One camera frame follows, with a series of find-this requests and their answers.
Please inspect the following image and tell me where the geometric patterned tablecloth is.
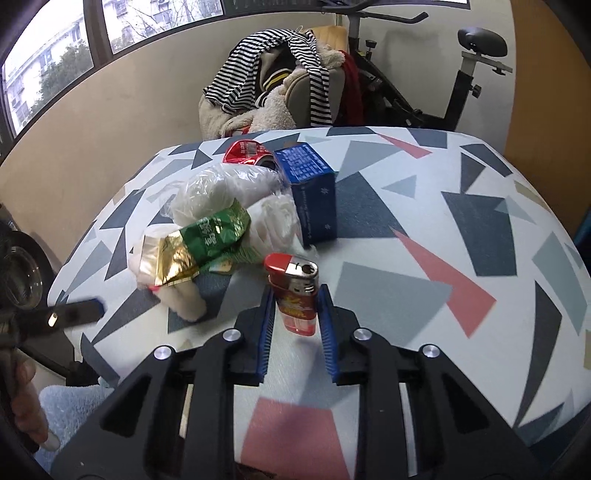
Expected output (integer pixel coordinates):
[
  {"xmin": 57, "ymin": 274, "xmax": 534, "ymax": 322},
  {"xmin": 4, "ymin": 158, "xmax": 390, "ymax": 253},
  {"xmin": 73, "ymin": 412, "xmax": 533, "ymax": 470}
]
[{"xmin": 46, "ymin": 126, "xmax": 591, "ymax": 480}]

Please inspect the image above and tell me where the red lighter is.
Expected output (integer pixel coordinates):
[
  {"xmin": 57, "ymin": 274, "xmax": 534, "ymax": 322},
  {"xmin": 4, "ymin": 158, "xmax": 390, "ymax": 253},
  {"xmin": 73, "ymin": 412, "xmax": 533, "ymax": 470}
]
[{"xmin": 263, "ymin": 253, "xmax": 320, "ymax": 337}]

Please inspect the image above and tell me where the person's left hand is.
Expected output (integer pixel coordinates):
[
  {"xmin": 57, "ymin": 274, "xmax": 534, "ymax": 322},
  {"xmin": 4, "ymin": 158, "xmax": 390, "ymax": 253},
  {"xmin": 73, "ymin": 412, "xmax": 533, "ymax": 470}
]
[{"xmin": 11, "ymin": 358, "xmax": 62, "ymax": 452}]

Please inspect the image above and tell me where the tan chair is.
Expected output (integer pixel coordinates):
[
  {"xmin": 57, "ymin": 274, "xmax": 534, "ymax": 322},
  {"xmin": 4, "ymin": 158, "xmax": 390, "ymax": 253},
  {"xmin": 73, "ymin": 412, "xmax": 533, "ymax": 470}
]
[{"xmin": 283, "ymin": 25, "xmax": 352, "ymax": 127}]

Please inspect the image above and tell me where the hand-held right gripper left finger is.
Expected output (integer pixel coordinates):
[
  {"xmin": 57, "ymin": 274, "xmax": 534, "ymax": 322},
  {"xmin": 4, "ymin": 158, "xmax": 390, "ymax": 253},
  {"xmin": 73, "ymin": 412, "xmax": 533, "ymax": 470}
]
[{"xmin": 51, "ymin": 288, "xmax": 278, "ymax": 480}]

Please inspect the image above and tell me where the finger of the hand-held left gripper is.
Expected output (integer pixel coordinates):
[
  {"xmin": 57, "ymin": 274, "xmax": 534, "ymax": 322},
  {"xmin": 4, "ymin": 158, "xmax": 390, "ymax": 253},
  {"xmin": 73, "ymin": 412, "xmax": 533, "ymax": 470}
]
[{"xmin": 46, "ymin": 298, "xmax": 103, "ymax": 330}]

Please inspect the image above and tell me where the crushed red soda can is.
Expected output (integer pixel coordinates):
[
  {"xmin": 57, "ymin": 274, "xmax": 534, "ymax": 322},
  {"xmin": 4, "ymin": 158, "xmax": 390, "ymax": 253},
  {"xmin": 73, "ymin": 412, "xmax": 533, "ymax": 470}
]
[{"xmin": 222, "ymin": 140, "xmax": 278, "ymax": 173}]

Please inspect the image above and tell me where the blue cardboard box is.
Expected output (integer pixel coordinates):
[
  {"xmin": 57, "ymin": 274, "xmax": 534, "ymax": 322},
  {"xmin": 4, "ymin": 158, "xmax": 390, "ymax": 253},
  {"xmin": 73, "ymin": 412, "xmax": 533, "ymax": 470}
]
[{"xmin": 273, "ymin": 143, "xmax": 338, "ymax": 247}]

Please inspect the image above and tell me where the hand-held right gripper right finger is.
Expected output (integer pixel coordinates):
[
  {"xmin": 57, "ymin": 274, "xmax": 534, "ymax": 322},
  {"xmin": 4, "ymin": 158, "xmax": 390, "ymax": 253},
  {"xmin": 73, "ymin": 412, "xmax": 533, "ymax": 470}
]
[{"xmin": 318, "ymin": 284, "xmax": 541, "ymax": 480}]

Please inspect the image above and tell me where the window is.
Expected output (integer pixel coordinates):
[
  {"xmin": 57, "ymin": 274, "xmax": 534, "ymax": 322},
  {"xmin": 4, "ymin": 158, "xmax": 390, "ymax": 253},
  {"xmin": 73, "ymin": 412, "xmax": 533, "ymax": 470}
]
[{"xmin": 0, "ymin": 0, "xmax": 472, "ymax": 139}]

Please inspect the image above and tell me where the clear plastic bag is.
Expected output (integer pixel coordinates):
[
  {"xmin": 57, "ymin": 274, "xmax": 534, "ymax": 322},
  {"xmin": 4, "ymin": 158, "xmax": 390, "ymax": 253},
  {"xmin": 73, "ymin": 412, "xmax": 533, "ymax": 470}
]
[{"xmin": 148, "ymin": 161, "xmax": 296, "ymax": 232}]

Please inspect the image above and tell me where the red cloth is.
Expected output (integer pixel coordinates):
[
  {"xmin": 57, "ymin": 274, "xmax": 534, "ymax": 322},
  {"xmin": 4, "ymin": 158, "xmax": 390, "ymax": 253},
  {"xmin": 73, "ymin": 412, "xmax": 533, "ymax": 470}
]
[{"xmin": 339, "ymin": 51, "xmax": 366, "ymax": 127}]

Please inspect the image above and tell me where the wooden panel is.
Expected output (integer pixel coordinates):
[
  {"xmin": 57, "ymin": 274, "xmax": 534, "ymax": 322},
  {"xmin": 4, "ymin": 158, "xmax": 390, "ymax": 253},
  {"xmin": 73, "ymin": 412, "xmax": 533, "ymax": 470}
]
[{"xmin": 503, "ymin": 0, "xmax": 591, "ymax": 237}]

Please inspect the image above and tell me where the light blue fleece clothing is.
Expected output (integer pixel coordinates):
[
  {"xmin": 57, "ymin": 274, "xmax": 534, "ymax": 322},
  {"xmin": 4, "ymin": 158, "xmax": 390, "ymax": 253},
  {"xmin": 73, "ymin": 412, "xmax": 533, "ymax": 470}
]
[{"xmin": 34, "ymin": 383, "xmax": 117, "ymax": 472}]

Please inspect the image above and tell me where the person in striped clothing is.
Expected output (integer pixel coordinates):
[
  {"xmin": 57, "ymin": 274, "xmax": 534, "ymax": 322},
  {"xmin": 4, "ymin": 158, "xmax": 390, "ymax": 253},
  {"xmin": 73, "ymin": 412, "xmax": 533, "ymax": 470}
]
[{"xmin": 203, "ymin": 28, "xmax": 334, "ymax": 128}]

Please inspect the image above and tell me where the dark jacket with yellow stripe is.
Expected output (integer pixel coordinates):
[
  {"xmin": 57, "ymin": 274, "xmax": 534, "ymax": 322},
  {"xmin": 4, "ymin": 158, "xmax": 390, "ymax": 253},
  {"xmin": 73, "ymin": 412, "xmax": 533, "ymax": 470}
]
[{"xmin": 255, "ymin": 45, "xmax": 302, "ymax": 101}]

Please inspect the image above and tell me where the green and gold snack wrapper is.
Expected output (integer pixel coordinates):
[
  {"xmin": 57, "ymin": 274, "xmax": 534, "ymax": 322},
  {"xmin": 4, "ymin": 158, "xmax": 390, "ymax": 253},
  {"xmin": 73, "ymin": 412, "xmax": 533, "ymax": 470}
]
[{"xmin": 141, "ymin": 208, "xmax": 253, "ymax": 288}]

